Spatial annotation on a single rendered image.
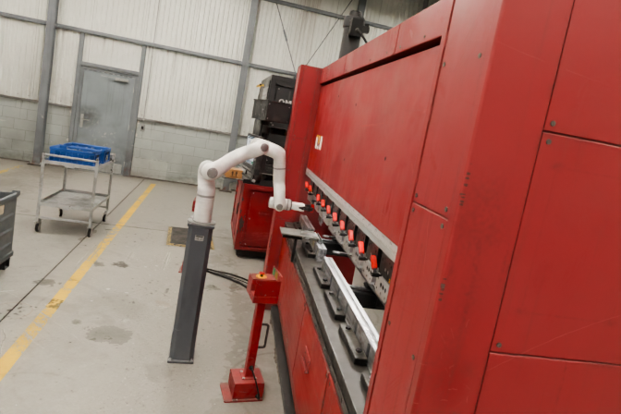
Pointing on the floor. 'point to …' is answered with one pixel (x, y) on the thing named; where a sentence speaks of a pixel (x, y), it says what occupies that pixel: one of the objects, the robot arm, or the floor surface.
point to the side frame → (514, 199)
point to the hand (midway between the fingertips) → (310, 208)
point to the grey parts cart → (84, 201)
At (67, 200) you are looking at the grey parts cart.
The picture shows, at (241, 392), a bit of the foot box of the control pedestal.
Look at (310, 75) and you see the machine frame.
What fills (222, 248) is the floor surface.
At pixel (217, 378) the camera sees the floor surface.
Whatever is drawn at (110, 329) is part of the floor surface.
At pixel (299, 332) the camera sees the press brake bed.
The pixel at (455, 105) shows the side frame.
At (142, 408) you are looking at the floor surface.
